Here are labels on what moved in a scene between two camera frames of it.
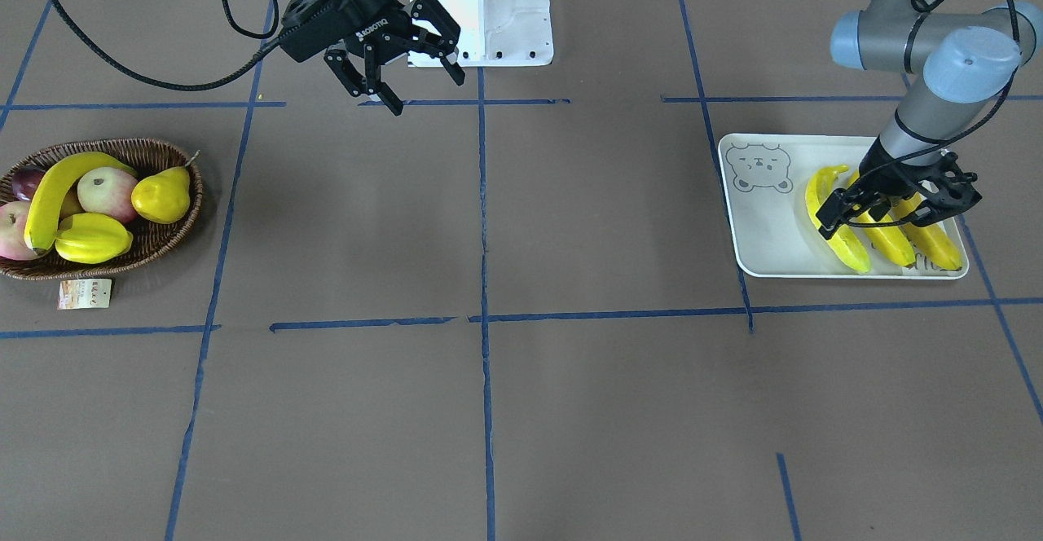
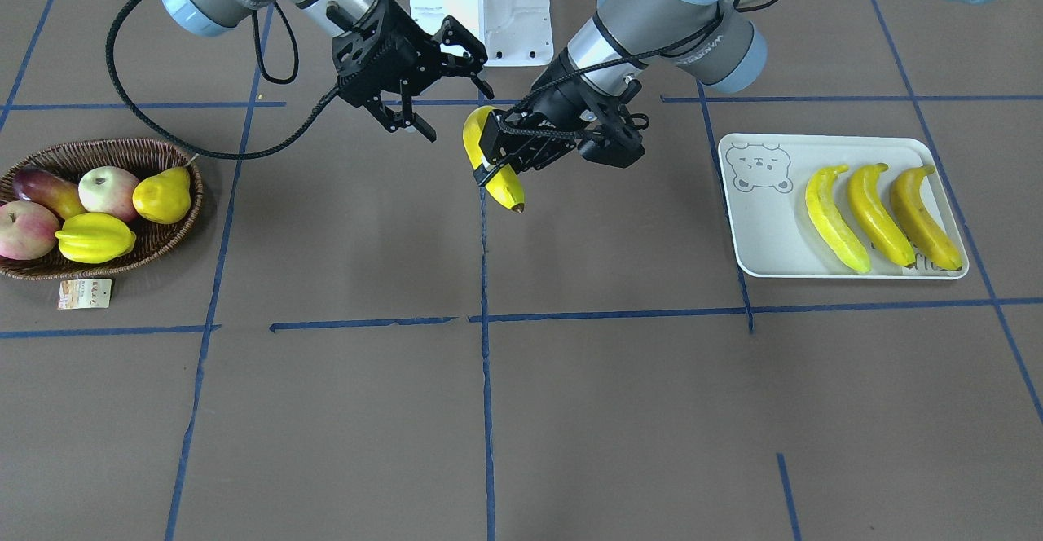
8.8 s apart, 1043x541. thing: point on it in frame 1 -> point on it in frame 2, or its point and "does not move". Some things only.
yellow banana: x=817 y=192 does not move
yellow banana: x=48 y=188 -> x=507 y=185
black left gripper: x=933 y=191 -> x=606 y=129
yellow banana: x=886 y=238 does not move
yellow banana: x=932 y=239 does not move
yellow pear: x=165 y=197 does not move
